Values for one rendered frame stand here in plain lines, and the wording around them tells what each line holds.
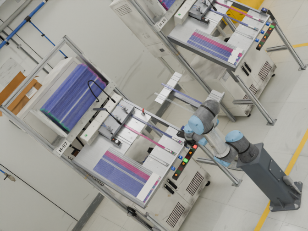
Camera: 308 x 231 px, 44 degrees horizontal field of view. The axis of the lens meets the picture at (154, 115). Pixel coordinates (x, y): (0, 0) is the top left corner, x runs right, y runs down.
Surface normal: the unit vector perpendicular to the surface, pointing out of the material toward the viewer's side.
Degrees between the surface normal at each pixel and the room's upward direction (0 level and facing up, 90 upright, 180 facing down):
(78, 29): 90
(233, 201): 0
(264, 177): 90
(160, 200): 90
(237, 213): 0
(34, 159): 90
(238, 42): 45
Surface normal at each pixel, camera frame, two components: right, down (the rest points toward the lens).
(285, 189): 0.70, -0.25
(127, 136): -0.10, -0.47
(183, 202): 0.55, 0.02
